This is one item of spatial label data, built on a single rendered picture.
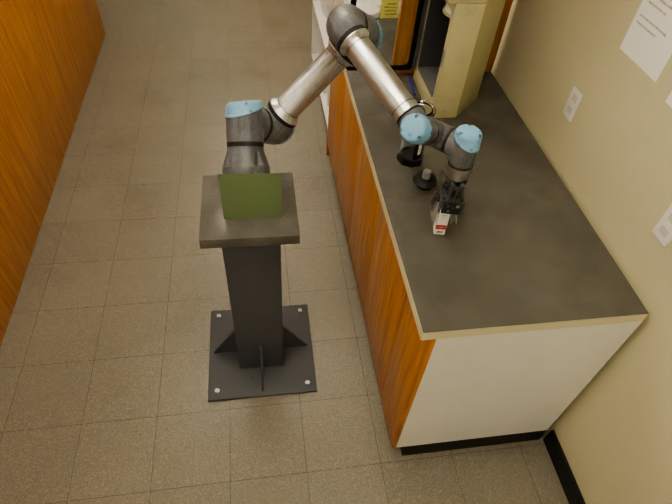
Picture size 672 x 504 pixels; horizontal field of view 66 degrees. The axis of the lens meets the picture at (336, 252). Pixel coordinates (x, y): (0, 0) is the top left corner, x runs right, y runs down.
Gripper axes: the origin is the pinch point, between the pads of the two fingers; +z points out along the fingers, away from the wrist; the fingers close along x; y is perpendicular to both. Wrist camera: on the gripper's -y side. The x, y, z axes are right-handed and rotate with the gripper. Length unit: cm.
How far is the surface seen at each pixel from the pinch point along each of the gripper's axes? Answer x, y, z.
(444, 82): 3, -67, -11
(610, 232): 58, -5, 4
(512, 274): 22.3, 16.2, 5.7
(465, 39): 7, -68, -28
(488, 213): 18.1, -10.9, 5.7
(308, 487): -35, 56, 100
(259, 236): -58, 11, 6
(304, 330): -45, -16, 98
